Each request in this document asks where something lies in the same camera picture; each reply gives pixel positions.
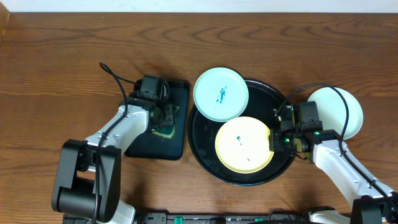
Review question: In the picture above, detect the right black cable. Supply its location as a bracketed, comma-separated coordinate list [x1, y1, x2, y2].
[276, 82, 398, 212]

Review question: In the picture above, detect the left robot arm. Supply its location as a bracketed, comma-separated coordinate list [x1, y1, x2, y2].
[51, 97, 187, 223]

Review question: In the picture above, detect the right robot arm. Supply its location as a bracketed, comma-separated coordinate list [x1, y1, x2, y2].
[269, 106, 397, 223]

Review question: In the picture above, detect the light blue plate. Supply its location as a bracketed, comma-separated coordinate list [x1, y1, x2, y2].
[193, 67, 249, 122]
[308, 87, 364, 140]

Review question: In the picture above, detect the green scouring sponge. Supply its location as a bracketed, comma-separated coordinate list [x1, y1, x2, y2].
[152, 105, 179, 139]

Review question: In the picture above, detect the black rectangular tray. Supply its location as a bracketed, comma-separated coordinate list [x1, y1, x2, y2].
[124, 81, 190, 161]

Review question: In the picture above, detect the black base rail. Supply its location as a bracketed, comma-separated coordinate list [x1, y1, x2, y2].
[126, 212, 310, 224]

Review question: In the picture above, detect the yellow plate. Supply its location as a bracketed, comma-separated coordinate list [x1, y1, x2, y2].
[215, 116, 274, 174]

